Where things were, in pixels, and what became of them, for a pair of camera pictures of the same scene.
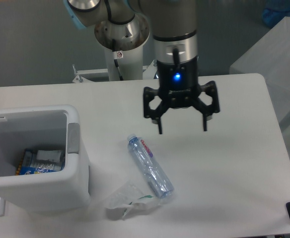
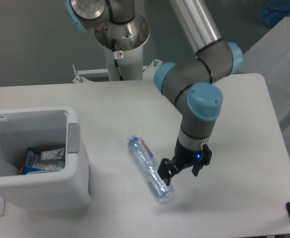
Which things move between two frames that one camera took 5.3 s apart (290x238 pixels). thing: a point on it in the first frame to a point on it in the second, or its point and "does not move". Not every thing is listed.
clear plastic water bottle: [159, 182] does not move
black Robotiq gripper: [178, 86] to [167, 168]
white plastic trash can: [9, 131] does not move
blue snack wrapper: [30, 164] does not move
